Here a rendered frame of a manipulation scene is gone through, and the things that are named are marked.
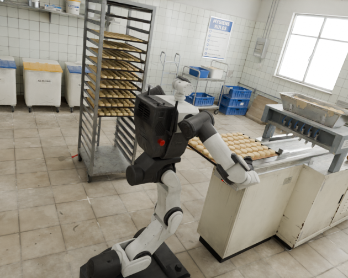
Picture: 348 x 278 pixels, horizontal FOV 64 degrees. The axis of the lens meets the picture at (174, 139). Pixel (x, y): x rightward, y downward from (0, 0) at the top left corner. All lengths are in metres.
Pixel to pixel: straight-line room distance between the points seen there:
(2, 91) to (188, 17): 3.74
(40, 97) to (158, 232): 3.56
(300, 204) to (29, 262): 2.16
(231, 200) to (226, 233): 0.28
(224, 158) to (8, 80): 4.04
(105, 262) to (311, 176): 1.70
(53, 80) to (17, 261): 3.15
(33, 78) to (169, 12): 2.88
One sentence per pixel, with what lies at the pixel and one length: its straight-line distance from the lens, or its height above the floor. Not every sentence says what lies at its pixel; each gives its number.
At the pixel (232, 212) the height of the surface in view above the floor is 0.51.
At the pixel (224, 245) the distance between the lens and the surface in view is 2.35.
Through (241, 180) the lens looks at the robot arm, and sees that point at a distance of 1.35.
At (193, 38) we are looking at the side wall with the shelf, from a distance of 6.40.
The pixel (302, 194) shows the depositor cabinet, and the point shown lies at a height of 0.59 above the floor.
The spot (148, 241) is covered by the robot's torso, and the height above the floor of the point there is 0.41.
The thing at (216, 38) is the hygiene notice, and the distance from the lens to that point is 6.73.
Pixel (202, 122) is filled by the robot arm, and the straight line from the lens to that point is 1.31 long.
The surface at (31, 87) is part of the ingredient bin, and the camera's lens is 4.90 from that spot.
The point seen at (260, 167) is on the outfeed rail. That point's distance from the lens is 2.06.
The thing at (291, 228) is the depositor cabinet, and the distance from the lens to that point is 2.78.
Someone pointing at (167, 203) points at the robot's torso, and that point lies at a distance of 1.76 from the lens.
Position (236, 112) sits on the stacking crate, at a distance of 6.72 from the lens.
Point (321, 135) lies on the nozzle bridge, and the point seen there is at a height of 1.09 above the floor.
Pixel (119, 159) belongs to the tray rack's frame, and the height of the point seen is 0.15.
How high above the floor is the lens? 1.71
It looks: 22 degrees down
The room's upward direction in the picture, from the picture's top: 11 degrees clockwise
